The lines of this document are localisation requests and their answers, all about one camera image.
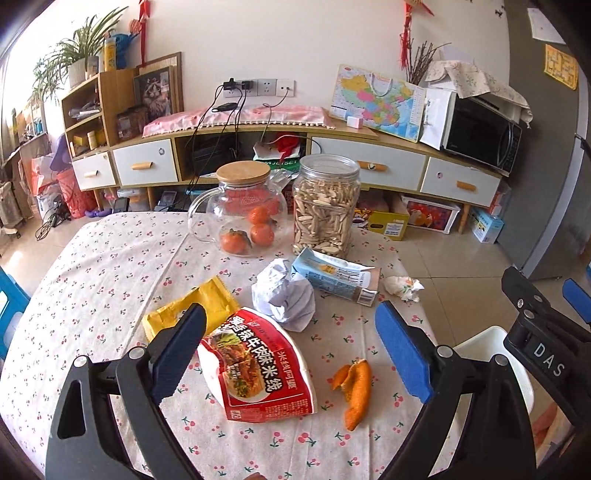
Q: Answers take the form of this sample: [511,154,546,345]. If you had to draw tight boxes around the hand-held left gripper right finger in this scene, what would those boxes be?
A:
[375,301,536,480]

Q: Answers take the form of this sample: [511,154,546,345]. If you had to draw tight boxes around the grey refrigerator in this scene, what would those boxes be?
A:
[496,0,591,280]

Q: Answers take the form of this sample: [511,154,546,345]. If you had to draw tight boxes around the orange peel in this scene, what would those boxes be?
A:
[327,359,373,431]

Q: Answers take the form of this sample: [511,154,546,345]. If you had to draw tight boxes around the brown tin box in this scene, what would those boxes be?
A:
[116,106,148,141]

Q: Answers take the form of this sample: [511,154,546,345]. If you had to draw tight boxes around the red plastic bag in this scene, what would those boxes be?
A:
[55,168,99,219]

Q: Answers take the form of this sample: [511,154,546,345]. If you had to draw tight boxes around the white plastic waste bin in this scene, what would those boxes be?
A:
[455,325,536,416]

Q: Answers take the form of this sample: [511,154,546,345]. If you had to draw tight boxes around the potted green plant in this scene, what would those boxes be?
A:
[32,6,129,100]

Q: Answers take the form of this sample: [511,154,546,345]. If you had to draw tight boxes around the white paper ball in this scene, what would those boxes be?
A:
[252,258,317,333]

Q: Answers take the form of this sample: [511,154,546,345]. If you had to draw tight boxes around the red chili string ornament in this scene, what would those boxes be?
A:
[137,0,151,65]

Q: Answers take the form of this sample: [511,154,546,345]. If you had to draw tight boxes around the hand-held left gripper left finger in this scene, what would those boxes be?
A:
[45,302,207,480]

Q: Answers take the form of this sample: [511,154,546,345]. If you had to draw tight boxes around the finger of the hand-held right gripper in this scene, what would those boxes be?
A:
[562,278,591,324]
[502,266,557,321]

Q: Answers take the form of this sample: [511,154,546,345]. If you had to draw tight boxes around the glass teapot wooden lid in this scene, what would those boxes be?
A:
[187,161,288,257]

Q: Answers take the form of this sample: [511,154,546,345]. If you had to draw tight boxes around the white paper bag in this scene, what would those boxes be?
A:
[419,87,458,150]

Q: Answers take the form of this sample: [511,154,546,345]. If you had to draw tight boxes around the blue plastic stool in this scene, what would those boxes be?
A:
[0,267,31,361]

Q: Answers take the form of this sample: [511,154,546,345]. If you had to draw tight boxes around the wooden shelf unit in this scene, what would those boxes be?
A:
[61,68,139,160]

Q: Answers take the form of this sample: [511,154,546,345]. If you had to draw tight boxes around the white paper sheet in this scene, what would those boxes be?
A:
[527,8,567,45]

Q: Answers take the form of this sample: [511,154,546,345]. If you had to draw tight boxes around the green shopping bag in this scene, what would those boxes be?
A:
[253,134,306,172]

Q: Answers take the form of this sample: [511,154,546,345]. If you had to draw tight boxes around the white cabinet drawer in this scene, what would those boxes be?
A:
[421,157,502,207]
[71,152,116,191]
[112,138,180,186]
[311,137,426,183]

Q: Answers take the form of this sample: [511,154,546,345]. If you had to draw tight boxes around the yellow paper note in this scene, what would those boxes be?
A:
[544,44,579,90]

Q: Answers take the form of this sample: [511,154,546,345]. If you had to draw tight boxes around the beige floral cloth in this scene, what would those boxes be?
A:
[425,59,533,129]

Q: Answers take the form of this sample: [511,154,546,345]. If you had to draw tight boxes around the white box rabbit print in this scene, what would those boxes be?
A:
[401,195,461,234]

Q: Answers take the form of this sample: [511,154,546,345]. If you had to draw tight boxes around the pink cloth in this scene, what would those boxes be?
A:
[142,105,334,138]

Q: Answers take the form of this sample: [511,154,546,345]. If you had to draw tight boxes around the yellow snack packet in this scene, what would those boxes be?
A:
[142,276,241,343]

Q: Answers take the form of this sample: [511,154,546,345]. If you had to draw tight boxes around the small tissue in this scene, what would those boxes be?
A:
[384,275,425,303]

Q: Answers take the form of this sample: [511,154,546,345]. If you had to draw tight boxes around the black charger cable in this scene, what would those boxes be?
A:
[187,90,245,181]

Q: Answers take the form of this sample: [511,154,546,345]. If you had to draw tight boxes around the wooden TV cabinet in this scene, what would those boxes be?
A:
[71,117,504,234]

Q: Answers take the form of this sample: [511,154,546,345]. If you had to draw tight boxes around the floral tablecloth table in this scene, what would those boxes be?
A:
[0,210,462,480]

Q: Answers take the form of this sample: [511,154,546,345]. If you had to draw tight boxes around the red instant noodle bowl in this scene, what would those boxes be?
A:
[198,306,319,422]

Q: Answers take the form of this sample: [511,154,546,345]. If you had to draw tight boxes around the red knot hanging ornament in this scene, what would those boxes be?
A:
[399,0,416,63]

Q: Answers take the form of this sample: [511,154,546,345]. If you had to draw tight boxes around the dried branches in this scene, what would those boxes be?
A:
[411,41,452,86]

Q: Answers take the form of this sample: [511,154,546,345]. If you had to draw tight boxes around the colourful map board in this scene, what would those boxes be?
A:
[329,64,426,143]

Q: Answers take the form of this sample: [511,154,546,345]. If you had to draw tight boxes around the framed cat picture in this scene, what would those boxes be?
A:
[134,52,183,118]

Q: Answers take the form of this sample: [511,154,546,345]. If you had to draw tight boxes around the light blue milk carton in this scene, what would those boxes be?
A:
[291,247,382,306]

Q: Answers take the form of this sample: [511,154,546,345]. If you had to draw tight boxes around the yellow cardboard box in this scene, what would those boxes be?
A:
[353,194,411,241]

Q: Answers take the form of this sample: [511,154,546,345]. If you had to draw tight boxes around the plastic jar of seeds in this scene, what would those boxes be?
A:
[292,154,361,260]

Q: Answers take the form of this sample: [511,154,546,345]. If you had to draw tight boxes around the blue white carton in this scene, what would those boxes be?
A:
[470,207,505,244]

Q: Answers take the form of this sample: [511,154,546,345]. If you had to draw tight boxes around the black microwave oven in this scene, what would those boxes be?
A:
[441,95,523,177]

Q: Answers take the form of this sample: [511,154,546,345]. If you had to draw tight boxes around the white wall socket panel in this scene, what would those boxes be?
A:
[224,78,296,97]

